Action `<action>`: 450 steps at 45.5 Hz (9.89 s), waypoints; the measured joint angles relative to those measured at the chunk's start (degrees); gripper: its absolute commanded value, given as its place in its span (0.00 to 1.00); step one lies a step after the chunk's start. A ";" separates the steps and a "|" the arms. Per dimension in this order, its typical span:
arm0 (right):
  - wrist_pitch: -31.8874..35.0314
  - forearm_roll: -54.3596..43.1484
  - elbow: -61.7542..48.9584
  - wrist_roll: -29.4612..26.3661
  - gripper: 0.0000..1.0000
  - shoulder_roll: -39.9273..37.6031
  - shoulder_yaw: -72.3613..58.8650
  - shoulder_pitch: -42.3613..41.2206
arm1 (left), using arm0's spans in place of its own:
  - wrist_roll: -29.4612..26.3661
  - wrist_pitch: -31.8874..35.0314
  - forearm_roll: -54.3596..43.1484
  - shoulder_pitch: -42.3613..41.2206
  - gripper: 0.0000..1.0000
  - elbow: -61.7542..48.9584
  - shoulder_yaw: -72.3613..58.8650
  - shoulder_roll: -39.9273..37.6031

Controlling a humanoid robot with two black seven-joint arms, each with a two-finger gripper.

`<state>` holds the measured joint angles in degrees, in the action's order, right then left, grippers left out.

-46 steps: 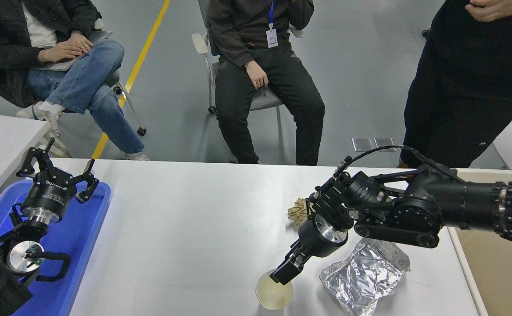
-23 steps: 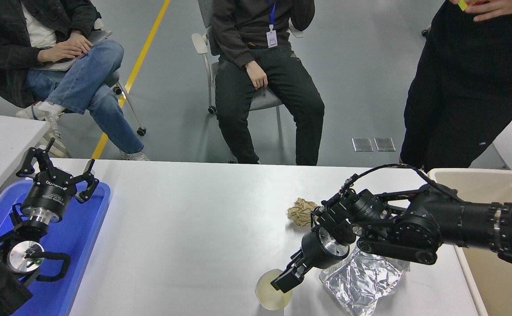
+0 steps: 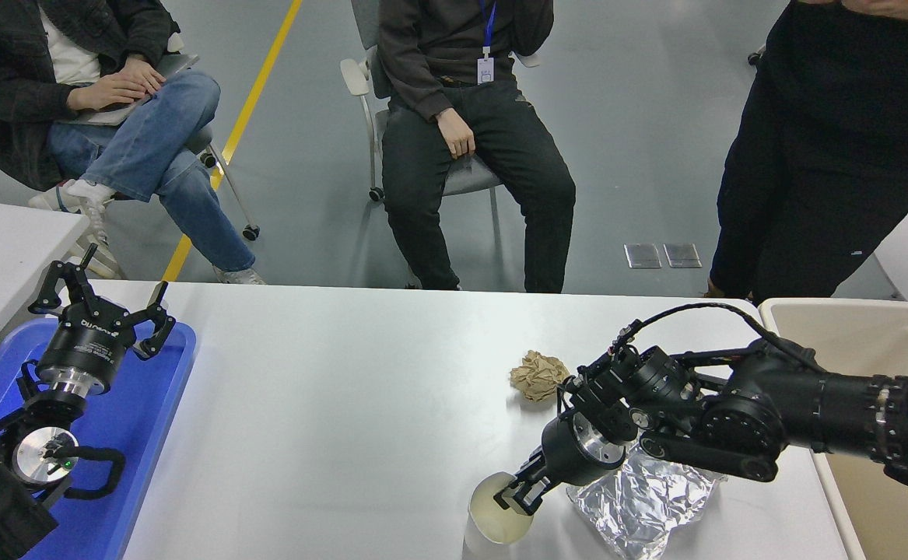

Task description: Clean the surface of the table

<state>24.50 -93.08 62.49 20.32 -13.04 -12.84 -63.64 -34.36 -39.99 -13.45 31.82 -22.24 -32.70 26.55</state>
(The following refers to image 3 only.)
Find metal floor outlet plate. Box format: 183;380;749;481
625;243;663;270
663;243;703;269

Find person's hand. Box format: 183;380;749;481
794;0;908;21

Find large pale plastic bin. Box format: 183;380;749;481
759;298;908;560

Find silver foil tray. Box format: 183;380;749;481
566;443;727;560

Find grey chair with casters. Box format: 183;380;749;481
167;33;261;241

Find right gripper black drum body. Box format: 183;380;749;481
539;416;624;488

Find grey laptop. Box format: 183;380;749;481
65;53;199;127

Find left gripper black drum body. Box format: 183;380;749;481
37;303;138;386

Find blue plastic tray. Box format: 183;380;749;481
0;317;197;560

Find pale paper cup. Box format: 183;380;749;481
464;471;536;559

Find person's right hand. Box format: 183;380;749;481
67;72;151;112
436;107;476;160

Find person's left hand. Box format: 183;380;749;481
115;54;167;96

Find badge on blue lanyard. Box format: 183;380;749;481
477;0;497;85

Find tan paper ball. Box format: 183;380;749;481
510;350;573;403

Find grey chair white armrests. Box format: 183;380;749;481
340;0;542;257

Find person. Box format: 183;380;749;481
706;0;908;306
378;0;577;294
0;0;266;285

